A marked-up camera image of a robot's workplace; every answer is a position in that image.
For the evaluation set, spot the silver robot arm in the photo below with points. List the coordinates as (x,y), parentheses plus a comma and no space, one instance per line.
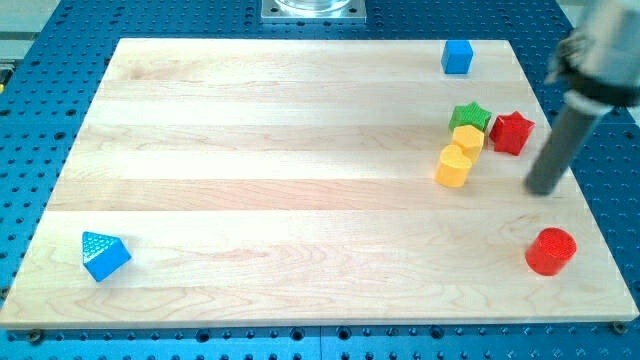
(600,57)

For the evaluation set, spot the green star block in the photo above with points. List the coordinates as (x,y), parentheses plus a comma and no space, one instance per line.
(471,114)

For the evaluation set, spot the red star block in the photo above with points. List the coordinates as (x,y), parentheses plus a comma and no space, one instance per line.
(510,133)

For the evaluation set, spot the blue triangle block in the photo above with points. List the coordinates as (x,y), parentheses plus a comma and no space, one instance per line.
(103,254)

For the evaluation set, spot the wooden board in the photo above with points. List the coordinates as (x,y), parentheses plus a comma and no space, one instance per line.
(291,182)

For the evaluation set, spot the yellow heart block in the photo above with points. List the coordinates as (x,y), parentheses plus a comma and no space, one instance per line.
(453,167)

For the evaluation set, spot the yellow hexagon block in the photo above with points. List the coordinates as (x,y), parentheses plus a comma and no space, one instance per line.
(470,140)

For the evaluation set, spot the blue cube block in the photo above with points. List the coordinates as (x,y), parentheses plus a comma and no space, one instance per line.
(457,57)

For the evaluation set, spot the red cylinder block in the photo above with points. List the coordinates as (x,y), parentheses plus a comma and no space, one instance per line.
(551,251)

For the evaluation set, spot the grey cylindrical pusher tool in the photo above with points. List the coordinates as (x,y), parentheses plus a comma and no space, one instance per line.
(572,127)

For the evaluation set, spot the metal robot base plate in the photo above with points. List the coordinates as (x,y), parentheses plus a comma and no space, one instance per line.
(282,11)

